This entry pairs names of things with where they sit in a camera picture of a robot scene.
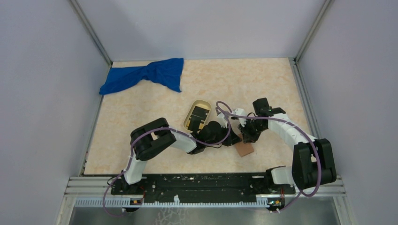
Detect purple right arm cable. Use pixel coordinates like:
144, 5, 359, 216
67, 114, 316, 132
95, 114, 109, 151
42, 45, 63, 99
215, 101, 322, 213

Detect aluminium corner post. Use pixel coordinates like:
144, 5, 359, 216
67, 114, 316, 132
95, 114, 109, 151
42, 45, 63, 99
294, 0, 335, 65
68, 0, 113, 67

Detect aluminium right corner post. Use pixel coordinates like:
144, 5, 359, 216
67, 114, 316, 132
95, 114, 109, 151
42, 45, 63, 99
294, 0, 335, 65

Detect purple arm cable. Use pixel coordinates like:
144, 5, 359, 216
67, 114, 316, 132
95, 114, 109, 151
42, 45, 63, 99
102, 108, 232, 217
215, 101, 322, 213

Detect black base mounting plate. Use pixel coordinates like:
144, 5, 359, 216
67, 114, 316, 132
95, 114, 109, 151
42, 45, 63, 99
111, 172, 296, 203

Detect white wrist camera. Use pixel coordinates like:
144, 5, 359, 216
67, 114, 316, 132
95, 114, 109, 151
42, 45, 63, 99
215, 113, 230, 128
231, 108, 247, 127

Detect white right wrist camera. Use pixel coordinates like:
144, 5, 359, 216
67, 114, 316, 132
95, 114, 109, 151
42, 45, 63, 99
231, 108, 247, 127

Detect beige oval plastic tray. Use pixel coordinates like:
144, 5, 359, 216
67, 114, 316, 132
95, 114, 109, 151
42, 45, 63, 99
183, 99, 212, 132

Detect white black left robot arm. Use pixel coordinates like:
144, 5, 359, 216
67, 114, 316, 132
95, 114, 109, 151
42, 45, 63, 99
122, 118, 242, 194

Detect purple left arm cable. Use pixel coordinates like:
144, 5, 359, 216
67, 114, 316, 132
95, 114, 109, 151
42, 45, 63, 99
102, 108, 232, 217

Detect aluminium front rail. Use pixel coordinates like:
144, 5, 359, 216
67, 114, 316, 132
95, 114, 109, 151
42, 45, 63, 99
64, 176, 346, 196

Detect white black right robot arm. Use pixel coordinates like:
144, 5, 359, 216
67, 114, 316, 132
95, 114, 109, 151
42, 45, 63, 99
233, 98, 337, 193

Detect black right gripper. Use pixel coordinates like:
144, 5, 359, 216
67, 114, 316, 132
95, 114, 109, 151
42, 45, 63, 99
237, 117, 267, 144

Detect black magnetic stripe card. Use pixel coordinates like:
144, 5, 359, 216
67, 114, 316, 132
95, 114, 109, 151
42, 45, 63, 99
188, 106, 209, 132

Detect blue cloth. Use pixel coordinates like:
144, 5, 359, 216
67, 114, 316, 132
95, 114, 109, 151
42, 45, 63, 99
99, 58, 184, 95

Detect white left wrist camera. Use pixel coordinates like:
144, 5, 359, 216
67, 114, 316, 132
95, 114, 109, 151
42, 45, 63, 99
215, 113, 230, 128

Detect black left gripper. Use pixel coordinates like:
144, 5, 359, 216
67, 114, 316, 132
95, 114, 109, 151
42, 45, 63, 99
205, 123, 242, 147

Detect white slotted cable duct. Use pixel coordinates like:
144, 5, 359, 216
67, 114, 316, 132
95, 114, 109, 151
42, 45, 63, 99
74, 195, 271, 208

